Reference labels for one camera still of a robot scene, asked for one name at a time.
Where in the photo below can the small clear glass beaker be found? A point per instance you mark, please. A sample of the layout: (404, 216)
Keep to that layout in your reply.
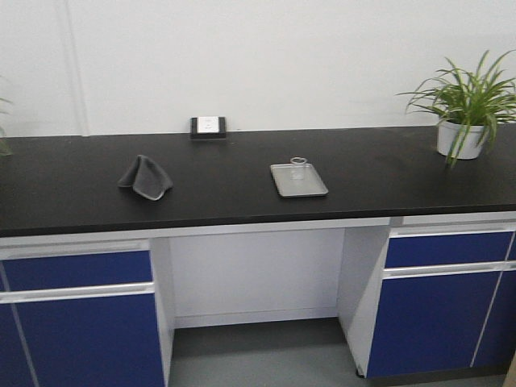
(298, 167)

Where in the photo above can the gray microfiber cloth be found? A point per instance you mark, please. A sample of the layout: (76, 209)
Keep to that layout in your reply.
(146, 178)

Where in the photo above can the silver metal tray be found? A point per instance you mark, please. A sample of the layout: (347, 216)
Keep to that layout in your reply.
(310, 186)

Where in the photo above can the black white power socket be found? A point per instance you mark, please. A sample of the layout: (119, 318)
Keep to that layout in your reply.
(208, 127)

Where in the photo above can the left blue cabinet drawer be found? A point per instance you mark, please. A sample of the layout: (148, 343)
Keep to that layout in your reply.
(55, 272)

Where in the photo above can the blue cabinet drawer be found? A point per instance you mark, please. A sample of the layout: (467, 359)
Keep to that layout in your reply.
(412, 251)
(55, 272)

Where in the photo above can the right blue cabinet drawer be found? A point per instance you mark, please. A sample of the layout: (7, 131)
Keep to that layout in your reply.
(412, 251)

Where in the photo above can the white plant pot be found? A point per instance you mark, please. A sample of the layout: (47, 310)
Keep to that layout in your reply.
(459, 141)

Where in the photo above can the left blue cabinet door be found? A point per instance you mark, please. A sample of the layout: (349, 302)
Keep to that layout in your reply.
(110, 341)

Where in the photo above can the blue cabinet door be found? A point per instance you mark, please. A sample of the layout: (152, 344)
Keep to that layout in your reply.
(437, 323)
(110, 341)

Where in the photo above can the green spider plant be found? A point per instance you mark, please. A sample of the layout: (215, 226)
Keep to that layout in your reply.
(479, 97)

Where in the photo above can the right blue cabinet door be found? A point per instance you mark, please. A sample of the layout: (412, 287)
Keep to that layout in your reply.
(437, 323)

